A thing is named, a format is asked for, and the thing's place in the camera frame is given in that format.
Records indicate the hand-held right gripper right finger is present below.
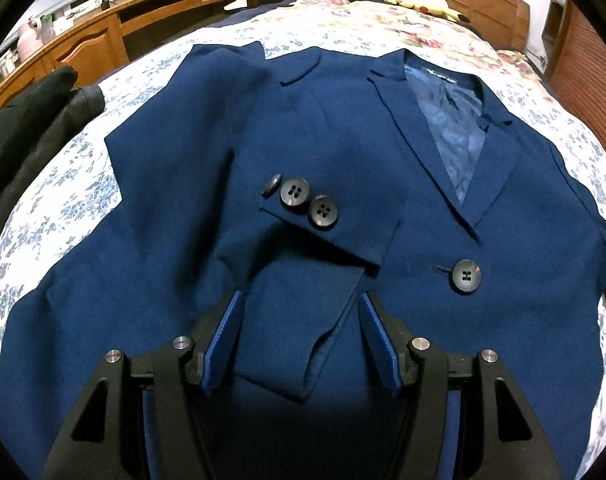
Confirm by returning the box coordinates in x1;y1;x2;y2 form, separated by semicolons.
358;291;564;480

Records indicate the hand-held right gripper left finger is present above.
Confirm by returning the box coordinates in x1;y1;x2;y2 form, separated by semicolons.
40;290;244;480

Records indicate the navy blue suit jacket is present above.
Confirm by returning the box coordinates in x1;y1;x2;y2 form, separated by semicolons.
0;42;606;480

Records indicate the blue floral bedsheet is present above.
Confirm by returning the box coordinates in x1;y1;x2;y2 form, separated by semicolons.
0;10;606;461

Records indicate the red floral quilt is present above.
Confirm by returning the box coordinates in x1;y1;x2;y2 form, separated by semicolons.
278;0;548;76

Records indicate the wooden desk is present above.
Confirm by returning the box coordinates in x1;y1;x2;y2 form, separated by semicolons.
0;0;254;116

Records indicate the wooden louvered wardrobe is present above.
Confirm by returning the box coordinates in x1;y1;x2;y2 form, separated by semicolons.
548;5;606;156

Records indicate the pink bottle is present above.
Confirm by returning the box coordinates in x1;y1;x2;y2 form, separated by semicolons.
17;17;41;58

